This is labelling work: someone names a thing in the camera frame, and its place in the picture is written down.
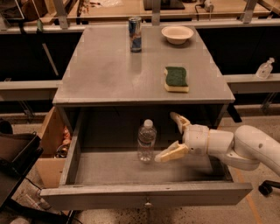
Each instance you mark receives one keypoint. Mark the grey cabinet counter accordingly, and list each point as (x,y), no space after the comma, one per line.
(104,71)

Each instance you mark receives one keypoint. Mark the black office chair base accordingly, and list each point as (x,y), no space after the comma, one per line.
(267,186)

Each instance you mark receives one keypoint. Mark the blue silver energy drink can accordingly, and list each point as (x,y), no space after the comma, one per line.
(135,35)

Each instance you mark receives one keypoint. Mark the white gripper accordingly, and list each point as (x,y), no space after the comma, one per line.
(196,139)

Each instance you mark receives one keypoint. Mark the open grey top drawer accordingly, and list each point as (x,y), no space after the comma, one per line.
(102,171)

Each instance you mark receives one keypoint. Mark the round metal drawer knob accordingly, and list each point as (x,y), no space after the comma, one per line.
(148,203)

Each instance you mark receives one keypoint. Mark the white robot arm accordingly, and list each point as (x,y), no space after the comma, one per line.
(245,149)

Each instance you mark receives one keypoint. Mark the green yellow sponge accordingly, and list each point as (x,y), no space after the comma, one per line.
(175,79)

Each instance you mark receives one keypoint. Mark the cardboard box with items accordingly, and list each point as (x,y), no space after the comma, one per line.
(55,141)

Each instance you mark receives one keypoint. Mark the clear plastic water bottle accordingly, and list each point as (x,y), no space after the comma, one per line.
(147,135)

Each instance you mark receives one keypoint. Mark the white paper bowl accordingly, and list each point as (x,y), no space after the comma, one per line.
(177,35)

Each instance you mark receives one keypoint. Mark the grey metal rail shelf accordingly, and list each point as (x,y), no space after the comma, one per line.
(28,90)

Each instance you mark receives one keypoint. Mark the small clear sanitizer bottle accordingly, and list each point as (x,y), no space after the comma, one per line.
(265,69)

